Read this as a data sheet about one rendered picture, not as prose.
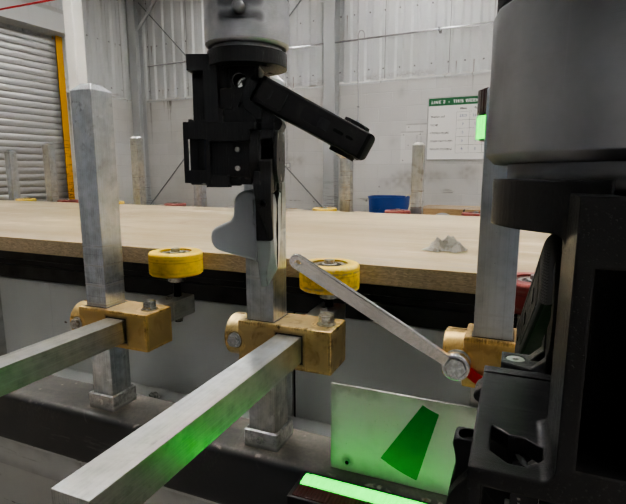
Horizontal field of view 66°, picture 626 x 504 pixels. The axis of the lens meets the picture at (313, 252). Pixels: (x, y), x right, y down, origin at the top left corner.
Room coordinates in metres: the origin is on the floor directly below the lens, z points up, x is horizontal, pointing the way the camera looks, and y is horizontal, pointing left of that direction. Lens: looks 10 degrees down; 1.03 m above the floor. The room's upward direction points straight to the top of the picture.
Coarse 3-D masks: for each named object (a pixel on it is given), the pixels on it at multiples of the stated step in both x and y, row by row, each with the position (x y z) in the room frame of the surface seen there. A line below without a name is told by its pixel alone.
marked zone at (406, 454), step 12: (420, 408) 0.45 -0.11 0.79; (420, 420) 0.45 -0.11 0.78; (432, 420) 0.45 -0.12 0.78; (408, 432) 0.46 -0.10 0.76; (420, 432) 0.45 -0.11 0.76; (432, 432) 0.45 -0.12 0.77; (396, 444) 0.46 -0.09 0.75; (408, 444) 0.46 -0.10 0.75; (420, 444) 0.45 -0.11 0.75; (384, 456) 0.47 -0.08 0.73; (396, 456) 0.46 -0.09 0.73; (408, 456) 0.46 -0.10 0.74; (420, 456) 0.45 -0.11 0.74; (396, 468) 0.46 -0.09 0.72; (408, 468) 0.46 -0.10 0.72; (420, 468) 0.45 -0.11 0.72
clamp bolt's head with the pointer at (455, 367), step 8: (448, 352) 0.44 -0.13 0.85; (464, 352) 0.44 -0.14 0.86; (448, 360) 0.43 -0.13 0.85; (456, 360) 0.42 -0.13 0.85; (448, 368) 0.43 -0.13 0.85; (456, 368) 0.42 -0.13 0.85; (464, 368) 0.42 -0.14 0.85; (472, 368) 0.43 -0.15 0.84; (456, 376) 0.42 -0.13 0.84; (472, 376) 0.43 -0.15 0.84; (480, 376) 0.43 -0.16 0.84
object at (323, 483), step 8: (304, 480) 0.47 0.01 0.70; (312, 480) 0.47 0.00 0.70; (320, 480) 0.47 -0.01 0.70; (328, 480) 0.47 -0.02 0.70; (320, 488) 0.45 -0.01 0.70; (328, 488) 0.45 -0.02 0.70; (336, 488) 0.45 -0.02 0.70; (344, 488) 0.45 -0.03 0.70; (352, 488) 0.45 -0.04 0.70; (360, 488) 0.45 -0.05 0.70; (352, 496) 0.44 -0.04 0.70; (360, 496) 0.44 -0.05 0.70; (368, 496) 0.44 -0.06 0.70; (376, 496) 0.44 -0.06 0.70; (384, 496) 0.44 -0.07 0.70; (392, 496) 0.44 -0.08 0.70
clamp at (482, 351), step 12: (468, 324) 0.48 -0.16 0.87; (444, 336) 0.46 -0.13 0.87; (456, 336) 0.45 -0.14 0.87; (468, 336) 0.44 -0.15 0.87; (444, 348) 0.45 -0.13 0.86; (456, 348) 0.45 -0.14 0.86; (468, 348) 0.44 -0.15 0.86; (480, 348) 0.43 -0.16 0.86; (492, 348) 0.43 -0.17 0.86; (504, 348) 0.43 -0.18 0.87; (480, 360) 0.43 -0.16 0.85; (492, 360) 0.43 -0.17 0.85; (480, 372) 0.43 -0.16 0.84; (468, 384) 0.44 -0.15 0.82
